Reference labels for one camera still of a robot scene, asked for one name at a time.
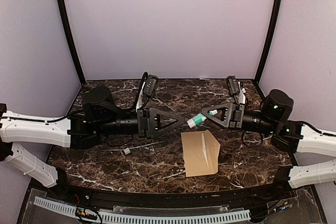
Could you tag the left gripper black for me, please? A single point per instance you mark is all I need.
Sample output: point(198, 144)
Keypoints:
point(149, 124)

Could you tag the small grey glue cap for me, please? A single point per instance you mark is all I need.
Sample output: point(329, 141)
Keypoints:
point(127, 151)

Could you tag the black frame post left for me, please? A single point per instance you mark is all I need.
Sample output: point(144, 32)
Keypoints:
point(70, 41)

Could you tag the white slotted cable duct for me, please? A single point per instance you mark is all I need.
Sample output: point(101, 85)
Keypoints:
point(144, 215)

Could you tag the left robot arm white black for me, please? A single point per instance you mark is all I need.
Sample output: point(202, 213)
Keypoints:
point(81, 130)

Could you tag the brown paper envelope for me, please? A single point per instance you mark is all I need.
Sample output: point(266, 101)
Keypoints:
point(194, 161)

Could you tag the black front table rail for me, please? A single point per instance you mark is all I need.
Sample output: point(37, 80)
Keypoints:
point(98, 198)

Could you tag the green white glue stick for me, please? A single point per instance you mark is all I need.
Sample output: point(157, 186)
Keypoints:
point(196, 120)

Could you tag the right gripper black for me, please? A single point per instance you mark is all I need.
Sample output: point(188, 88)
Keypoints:
point(232, 115)

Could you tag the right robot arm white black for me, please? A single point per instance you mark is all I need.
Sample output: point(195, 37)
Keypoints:
point(286, 135)

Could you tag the cream decorated letter paper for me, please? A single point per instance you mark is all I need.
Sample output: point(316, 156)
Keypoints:
point(204, 150)

